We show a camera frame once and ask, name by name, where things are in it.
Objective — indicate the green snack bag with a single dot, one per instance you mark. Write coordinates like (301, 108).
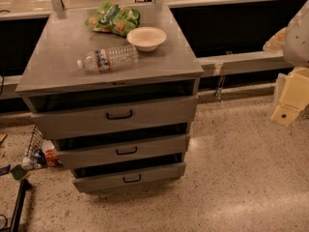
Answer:
(113, 18)

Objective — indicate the grey barrier rail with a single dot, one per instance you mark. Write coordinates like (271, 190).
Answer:
(249, 62)

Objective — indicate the white small bottle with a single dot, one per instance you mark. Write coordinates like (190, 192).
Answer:
(27, 163)

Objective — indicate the grey middle drawer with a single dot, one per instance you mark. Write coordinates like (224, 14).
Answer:
(119, 152)

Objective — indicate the clear plastic water bottle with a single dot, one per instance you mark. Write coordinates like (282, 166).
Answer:
(109, 59)

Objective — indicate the black stand leg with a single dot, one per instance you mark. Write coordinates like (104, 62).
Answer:
(23, 187)

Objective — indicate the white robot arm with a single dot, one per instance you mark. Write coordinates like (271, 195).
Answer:
(296, 45)

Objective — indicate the wire basket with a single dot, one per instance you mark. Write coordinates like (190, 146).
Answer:
(35, 143)

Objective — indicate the grey drawer cabinet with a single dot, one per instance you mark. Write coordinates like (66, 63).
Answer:
(52, 81)

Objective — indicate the grey bottom drawer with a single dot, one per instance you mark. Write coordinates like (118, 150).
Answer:
(129, 178)

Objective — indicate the red snack packet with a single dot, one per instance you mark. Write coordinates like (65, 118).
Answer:
(50, 154)

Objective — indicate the grey top drawer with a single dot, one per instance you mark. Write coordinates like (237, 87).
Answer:
(115, 117)

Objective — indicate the white bowl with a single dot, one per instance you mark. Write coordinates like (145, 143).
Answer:
(146, 38)

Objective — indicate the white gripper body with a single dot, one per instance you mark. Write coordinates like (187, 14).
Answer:
(297, 39)

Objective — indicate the green sponge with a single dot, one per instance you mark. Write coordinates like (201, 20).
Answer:
(18, 172)

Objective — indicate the blue can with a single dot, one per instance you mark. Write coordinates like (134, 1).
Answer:
(39, 159)

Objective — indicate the grey drawer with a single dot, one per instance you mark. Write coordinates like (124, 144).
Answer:
(115, 117)
(119, 152)
(129, 178)

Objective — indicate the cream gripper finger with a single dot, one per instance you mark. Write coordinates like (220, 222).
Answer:
(283, 115)
(276, 42)

